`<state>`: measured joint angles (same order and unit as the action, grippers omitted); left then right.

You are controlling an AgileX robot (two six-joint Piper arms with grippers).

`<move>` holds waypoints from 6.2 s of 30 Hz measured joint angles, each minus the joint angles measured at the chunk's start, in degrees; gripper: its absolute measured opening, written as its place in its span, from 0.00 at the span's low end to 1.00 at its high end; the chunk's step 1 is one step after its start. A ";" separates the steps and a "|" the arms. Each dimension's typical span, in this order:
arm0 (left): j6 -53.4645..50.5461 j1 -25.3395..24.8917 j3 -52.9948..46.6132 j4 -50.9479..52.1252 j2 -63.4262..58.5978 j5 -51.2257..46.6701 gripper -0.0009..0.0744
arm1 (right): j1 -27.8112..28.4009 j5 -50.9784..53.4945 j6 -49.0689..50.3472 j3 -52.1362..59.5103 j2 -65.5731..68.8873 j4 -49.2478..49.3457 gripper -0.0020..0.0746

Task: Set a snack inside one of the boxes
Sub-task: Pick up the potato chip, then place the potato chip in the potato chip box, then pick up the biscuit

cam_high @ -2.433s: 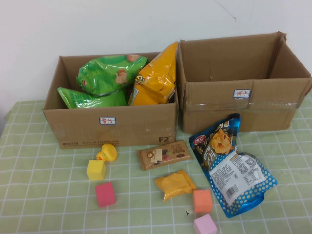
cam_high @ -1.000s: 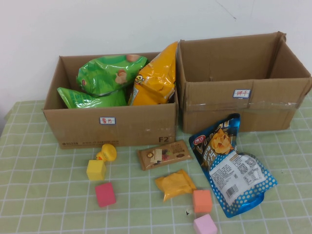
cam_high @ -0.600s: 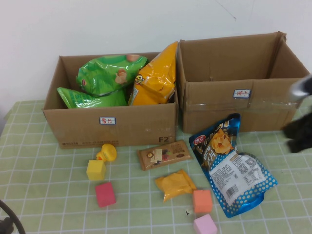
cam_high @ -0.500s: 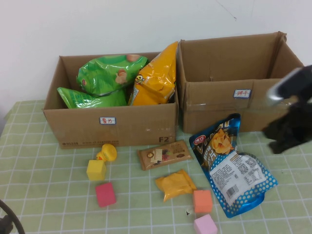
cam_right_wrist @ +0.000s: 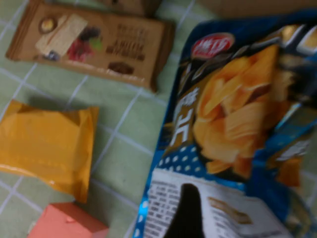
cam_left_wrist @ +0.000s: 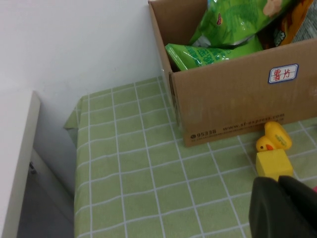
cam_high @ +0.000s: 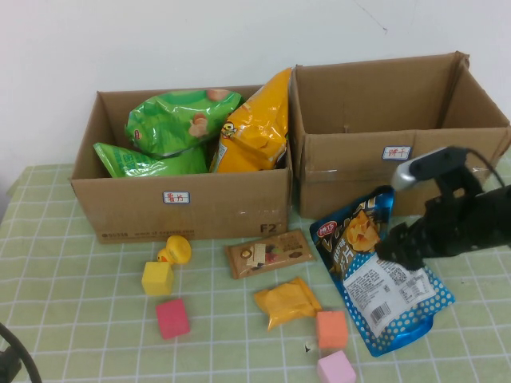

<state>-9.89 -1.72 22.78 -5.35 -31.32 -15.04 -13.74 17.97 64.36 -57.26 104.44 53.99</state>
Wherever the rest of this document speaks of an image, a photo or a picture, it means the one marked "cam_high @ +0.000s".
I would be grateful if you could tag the yellow cube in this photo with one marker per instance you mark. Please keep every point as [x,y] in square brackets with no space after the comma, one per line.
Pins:
[157,279]

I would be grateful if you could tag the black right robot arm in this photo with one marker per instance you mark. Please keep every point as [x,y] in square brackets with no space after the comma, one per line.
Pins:
[504,219]

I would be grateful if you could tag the blue chip bag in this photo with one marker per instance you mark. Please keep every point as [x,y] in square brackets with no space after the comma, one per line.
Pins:
[379,303]

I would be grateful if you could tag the brown biscuit packet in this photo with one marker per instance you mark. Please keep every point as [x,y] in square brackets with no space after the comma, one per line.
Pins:
[279,251]

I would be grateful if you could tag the small black white scrap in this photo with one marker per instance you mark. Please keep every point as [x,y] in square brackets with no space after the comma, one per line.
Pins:
[307,348]

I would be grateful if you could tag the taped cardboard box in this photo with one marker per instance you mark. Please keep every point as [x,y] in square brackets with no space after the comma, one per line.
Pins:
[359,187]

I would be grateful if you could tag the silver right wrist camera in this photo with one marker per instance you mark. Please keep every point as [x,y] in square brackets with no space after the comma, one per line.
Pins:
[427,167]

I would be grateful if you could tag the large green chip bag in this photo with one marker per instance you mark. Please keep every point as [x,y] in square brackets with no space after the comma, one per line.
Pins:
[171,119]

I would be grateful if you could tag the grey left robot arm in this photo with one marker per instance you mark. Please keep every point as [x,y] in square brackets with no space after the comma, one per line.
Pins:
[8,365]

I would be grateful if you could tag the yellow chip bag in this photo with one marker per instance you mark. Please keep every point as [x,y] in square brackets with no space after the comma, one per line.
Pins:
[255,131]

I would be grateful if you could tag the small green chip bag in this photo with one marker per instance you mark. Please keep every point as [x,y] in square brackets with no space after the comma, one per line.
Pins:
[131,163]

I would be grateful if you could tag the small orange snack packet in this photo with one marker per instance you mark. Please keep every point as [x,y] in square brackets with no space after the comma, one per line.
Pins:
[287,303]

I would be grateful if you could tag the white label red writing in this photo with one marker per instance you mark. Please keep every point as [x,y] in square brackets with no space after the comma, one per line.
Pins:
[396,153]
[176,197]

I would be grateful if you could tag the yellow rubber duck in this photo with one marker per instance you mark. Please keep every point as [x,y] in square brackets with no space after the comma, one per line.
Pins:
[179,249]

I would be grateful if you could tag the orange cube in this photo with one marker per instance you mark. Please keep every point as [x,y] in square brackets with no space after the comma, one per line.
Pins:
[331,329]

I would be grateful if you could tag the pink cube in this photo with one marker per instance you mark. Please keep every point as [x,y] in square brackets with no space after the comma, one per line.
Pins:
[335,369]

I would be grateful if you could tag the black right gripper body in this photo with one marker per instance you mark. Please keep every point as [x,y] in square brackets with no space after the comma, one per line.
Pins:
[455,227]

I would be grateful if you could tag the cardboard box with F2 print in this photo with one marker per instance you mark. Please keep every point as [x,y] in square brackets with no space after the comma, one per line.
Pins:
[199,215]

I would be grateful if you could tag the green checked tablecloth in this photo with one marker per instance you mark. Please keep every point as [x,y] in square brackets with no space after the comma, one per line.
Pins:
[80,339]

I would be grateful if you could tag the red cube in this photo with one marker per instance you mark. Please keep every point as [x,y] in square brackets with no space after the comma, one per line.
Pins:
[172,319]

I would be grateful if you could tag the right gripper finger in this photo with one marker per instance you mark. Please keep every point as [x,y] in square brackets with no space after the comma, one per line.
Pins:
[401,253]
[405,232]

